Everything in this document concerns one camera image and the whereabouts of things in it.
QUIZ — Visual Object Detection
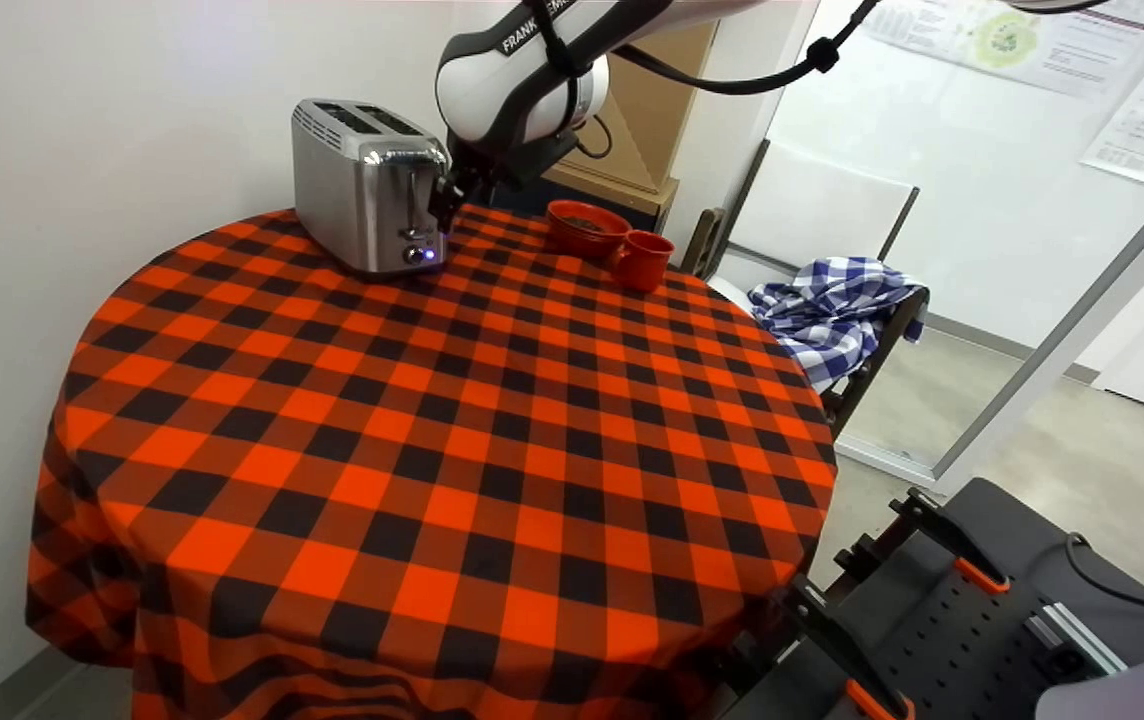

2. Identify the white metal pole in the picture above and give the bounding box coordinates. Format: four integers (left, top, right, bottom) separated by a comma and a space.
933, 226, 1144, 491

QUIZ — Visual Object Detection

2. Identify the red black checkered tablecloth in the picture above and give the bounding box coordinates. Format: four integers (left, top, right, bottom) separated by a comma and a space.
26, 208, 838, 720

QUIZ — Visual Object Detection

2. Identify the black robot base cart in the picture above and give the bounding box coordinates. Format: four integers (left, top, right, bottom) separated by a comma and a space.
719, 480, 1144, 720

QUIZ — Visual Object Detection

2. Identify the red cup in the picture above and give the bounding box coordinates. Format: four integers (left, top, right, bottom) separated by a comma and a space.
613, 230, 672, 296

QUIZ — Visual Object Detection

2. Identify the blue white checkered cloth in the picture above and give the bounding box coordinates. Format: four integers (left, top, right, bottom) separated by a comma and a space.
748, 258, 916, 392

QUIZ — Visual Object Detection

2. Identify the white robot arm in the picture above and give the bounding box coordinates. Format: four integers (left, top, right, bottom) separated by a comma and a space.
432, 0, 758, 194

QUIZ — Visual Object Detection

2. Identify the silver two-slot toaster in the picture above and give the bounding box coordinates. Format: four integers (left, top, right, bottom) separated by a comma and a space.
291, 100, 449, 277

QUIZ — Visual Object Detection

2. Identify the red bowl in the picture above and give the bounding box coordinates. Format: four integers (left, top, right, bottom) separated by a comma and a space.
549, 200, 629, 264

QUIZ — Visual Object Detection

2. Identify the poster with green circle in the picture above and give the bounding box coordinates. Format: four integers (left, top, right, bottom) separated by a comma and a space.
869, 0, 1144, 97

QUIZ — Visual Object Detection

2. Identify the black chair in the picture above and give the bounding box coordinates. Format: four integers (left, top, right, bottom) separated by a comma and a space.
820, 287, 933, 434

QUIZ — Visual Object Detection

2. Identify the black cable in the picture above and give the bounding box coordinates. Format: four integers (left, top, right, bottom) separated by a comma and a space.
603, 0, 885, 97

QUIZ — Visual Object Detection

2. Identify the cardboard box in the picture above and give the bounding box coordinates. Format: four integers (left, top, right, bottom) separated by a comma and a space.
549, 55, 696, 218

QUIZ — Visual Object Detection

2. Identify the white whiteboard panel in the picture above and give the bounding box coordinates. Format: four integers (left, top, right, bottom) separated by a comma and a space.
719, 146, 919, 284

